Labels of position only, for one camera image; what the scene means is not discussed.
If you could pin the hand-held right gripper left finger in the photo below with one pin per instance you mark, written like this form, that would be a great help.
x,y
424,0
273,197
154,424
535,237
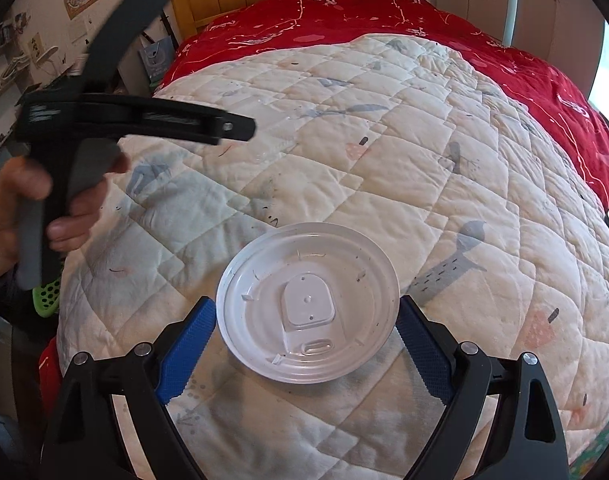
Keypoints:
x,y
189,355

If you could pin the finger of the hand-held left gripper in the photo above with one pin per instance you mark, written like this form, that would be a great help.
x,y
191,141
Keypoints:
x,y
184,120
129,20

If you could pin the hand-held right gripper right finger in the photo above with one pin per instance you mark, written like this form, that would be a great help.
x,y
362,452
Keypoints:
x,y
424,355

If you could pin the clear round plastic lid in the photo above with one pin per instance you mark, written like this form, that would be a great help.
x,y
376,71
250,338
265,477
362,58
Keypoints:
x,y
309,260

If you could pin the person's left hand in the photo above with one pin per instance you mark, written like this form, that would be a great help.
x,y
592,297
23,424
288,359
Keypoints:
x,y
79,215

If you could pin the blue paper bag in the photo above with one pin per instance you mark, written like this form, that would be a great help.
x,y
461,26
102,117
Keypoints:
x,y
157,60

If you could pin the green perforated plastic basket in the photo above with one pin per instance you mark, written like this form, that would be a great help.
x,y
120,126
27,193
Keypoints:
x,y
47,295

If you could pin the white quilted blanket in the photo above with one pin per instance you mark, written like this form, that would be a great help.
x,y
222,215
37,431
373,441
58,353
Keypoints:
x,y
384,135

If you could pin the red printed blanket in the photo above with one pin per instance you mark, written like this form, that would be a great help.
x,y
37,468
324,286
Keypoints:
x,y
359,12

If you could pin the white pole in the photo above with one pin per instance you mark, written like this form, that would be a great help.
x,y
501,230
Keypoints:
x,y
511,0

